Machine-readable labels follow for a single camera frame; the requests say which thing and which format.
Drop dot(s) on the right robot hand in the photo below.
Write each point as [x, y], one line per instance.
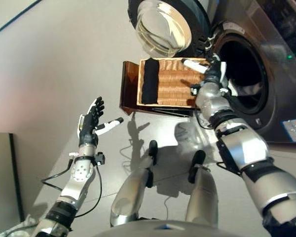
[214, 72]

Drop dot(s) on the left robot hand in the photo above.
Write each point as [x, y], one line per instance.
[88, 130]

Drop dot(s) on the white garment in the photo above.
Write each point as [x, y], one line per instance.
[251, 90]

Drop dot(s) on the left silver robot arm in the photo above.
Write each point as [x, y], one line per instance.
[74, 187]

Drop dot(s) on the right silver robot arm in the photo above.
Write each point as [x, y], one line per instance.
[244, 153]

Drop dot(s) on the grey front-load washing machine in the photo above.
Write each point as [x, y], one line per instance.
[281, 74]

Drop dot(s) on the round glass washing machine door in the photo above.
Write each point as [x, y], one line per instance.
[162, 27]

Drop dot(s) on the rectangular wicker basket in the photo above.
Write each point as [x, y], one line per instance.
[175, 86]

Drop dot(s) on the brown wooden stool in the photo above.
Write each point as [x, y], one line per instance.
[128, 86]

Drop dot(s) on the black rolled garment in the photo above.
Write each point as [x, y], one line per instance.
[150, 81]

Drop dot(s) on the left silver robot leg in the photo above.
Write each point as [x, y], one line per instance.
[130, 192]

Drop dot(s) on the grey board with dark edge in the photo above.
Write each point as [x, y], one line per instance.
[2, 172]

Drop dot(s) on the colourful rectangular instruction sticker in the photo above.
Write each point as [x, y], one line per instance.
[294, 129]

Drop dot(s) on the white cabinet side panel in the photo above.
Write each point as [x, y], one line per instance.
[291, 149]

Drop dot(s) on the grey robot torso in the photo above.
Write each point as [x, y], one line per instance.
[167, 229]

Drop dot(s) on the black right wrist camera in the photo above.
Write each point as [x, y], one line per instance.
[194, 89]

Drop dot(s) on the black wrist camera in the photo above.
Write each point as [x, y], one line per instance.
[100, 158]
[194, 89]

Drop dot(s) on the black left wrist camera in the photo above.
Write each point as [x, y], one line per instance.
[100, 158]

